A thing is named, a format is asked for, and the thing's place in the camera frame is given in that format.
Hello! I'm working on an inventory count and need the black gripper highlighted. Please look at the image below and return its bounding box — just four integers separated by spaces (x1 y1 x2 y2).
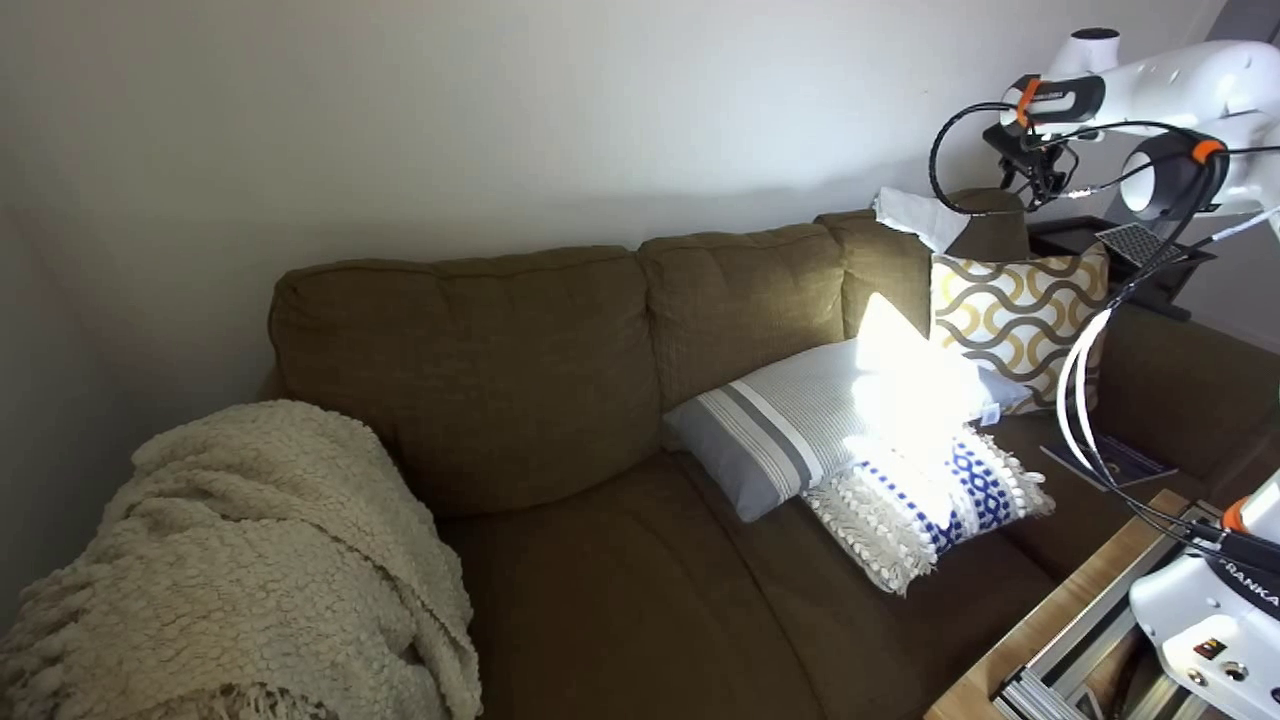
978 111 1085 209

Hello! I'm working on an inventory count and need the white pillow brown wave pattern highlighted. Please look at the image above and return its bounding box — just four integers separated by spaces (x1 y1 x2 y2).
926 244 1113 410

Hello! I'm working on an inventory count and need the gray striped pillow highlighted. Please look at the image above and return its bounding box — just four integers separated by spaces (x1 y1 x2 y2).
661 333 1037 528

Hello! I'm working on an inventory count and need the white blue fringed pillow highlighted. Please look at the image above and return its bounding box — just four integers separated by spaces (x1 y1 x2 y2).
798 422 1055 600

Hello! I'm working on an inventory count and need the brown fabric couch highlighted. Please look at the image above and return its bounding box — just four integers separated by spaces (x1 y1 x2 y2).
264 185 1280 720

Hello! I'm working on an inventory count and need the gray pad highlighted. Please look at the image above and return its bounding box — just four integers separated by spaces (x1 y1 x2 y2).
1094 221 1193 275

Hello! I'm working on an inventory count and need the black side table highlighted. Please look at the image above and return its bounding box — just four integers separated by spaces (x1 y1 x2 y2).
1029 211 1215 324

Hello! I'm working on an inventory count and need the dark purple book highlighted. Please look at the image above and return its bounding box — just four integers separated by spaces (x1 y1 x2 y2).
1037 433 1181 495

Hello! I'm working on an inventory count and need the wooden table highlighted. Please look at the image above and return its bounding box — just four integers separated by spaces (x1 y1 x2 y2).
922 484 1204 720

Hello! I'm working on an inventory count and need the cream knit blanket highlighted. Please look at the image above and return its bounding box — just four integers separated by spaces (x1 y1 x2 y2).
0 395 488 720

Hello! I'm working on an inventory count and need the black cable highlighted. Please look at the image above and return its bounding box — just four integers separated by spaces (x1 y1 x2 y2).
922 94 1280 535

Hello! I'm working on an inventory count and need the white cable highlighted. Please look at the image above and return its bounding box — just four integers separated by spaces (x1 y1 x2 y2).
1051 211 1280 495

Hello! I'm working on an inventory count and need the aluminium frame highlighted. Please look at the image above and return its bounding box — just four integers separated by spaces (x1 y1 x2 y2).
995 514 1252 720

